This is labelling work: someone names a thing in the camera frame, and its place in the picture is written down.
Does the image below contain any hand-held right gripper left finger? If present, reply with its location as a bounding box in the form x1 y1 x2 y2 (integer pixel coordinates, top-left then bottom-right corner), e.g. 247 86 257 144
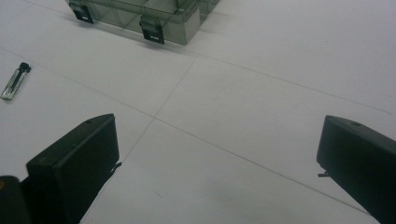
20 113 122 224

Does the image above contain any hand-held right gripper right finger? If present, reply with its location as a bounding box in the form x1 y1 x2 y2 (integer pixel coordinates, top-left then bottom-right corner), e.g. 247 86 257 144
316 115 396 224

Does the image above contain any small clear vial black cap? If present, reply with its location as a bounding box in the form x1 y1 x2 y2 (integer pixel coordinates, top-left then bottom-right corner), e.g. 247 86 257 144
0 62 32 102

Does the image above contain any clear plastic compartment box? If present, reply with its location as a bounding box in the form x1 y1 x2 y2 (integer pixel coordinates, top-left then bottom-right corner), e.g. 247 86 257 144
64 0 220 45

